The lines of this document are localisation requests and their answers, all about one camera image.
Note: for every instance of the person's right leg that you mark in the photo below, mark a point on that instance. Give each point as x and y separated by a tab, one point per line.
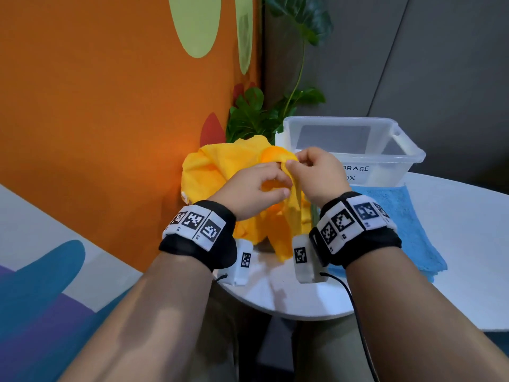
330	354

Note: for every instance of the person's right hand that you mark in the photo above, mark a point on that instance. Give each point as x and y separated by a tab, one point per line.
324	179

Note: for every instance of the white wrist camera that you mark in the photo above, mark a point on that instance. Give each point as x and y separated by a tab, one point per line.
306	275
242	275

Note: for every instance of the person's left forearm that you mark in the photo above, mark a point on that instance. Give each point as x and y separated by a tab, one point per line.
139	326

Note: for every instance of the green leafy plant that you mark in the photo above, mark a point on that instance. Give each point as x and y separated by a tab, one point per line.
310	15

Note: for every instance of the person's right forearm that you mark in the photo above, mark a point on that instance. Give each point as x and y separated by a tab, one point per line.
421	322

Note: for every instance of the person's left leg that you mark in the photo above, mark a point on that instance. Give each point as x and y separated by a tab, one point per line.
222	346

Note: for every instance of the clear plastic storage box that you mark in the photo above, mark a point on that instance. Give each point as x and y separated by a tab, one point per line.
389	171

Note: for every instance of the person's leg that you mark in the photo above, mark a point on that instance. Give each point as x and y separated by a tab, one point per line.
330	354
222	346

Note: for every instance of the black left wristband with markers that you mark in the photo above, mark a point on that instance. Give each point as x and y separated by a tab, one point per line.
187	250

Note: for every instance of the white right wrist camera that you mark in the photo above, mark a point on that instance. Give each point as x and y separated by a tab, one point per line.
306	275

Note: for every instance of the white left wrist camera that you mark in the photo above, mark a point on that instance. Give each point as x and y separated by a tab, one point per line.
242	275

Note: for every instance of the black wristband with markers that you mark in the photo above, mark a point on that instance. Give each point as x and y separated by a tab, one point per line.
374	242
187	250

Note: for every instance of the person's left hand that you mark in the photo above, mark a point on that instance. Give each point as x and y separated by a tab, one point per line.
242	194

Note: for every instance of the black right wristband with markers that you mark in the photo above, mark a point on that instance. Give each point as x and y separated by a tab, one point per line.
374	242

